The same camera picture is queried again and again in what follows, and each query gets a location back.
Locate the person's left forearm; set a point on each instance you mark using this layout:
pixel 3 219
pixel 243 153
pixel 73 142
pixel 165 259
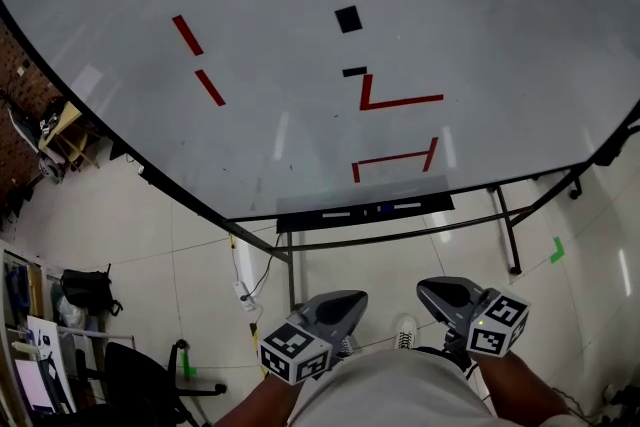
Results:
pixel 260 402

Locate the person's white shirt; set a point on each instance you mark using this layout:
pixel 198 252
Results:
pixel 395 390

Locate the white plastic bag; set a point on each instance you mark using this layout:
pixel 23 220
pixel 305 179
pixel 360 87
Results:
pixel 70 315

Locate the pale rectangular panel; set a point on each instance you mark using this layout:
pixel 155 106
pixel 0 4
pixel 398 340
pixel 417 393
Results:
pixel 32 382

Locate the person's right forearm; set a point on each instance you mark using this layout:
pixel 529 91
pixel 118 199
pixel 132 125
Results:
pixel 520 387

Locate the red tape angle shape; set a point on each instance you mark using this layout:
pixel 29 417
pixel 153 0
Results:
pixel 366 92

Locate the yellow black striped tape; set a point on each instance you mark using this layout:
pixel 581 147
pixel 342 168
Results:
pixel 253 334

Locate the white metal rail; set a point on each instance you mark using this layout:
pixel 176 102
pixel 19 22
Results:
pixel 95 336

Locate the black backpack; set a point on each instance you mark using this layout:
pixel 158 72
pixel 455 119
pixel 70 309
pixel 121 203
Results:
pixel 85 290

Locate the person's right white shoe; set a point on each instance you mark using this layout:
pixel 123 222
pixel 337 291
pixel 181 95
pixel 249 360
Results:
pixel 406 330

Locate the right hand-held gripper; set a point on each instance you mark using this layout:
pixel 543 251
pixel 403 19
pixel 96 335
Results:
pixel 495 330

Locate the person's white shoe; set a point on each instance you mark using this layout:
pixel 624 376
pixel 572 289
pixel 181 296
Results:
pixel 406 330
pixel 346 346

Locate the white power strip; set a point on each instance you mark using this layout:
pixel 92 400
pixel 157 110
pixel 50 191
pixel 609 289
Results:
pixel 245 298
pixel 244 295

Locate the yellow wooden table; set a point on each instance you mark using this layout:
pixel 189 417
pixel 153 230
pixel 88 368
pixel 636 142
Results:
pixel 67 115

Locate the red tape bracket shape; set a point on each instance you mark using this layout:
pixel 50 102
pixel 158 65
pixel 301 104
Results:
pixel 431 155

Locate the white shelf unit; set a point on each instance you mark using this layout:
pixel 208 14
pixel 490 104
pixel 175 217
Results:
pixel 20 257

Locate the white paper sheet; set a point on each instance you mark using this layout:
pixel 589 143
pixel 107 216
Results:
pixel 40 330

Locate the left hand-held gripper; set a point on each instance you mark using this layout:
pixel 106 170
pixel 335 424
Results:
pixel 295 355

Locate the green floor tape angle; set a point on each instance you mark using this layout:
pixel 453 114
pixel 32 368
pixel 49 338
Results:
pixel 559 252

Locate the person's left white shoe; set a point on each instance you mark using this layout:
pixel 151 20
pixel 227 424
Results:
pixel 346 346

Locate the black office chair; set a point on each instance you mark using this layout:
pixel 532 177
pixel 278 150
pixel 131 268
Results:
pixel 130 380

